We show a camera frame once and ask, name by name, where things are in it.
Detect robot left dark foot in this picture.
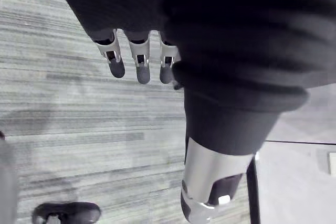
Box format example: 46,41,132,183
31,201,102,224

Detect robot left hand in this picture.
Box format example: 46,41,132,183
47,0,336,224

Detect robot left silver leg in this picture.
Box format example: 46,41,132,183
0,131,19,224

